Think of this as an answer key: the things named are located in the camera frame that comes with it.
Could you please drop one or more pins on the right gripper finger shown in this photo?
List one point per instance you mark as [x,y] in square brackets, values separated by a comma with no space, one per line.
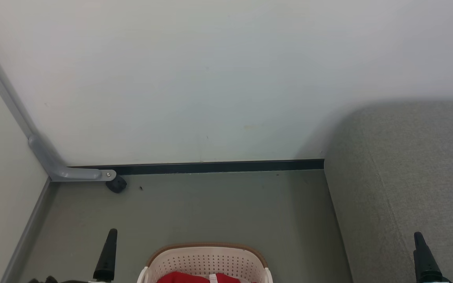
[425,263]

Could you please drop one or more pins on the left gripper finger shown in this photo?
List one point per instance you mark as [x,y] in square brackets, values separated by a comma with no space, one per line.
[107,259]

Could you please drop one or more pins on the plain red garment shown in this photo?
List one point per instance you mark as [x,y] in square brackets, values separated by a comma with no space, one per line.
[187,278]

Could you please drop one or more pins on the grey fabric sofa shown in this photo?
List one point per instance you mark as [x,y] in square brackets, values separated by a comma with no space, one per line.
[407,188]

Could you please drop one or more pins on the grey baseboard strip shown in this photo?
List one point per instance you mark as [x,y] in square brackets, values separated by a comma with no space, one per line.
[26,236]

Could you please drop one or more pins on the beige perforated laundry basket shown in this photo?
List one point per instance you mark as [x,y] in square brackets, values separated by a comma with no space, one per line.
[207,259]

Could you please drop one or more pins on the black baseboard strip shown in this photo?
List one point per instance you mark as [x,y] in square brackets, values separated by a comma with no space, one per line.
[210,167]

